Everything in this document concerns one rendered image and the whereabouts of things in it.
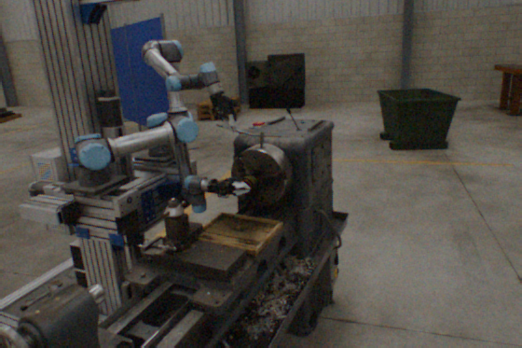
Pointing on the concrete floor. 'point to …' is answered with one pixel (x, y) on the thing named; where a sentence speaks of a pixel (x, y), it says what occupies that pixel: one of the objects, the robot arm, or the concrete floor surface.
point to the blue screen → (139, 71)
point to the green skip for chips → (417, 118)
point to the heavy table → (511, 89)
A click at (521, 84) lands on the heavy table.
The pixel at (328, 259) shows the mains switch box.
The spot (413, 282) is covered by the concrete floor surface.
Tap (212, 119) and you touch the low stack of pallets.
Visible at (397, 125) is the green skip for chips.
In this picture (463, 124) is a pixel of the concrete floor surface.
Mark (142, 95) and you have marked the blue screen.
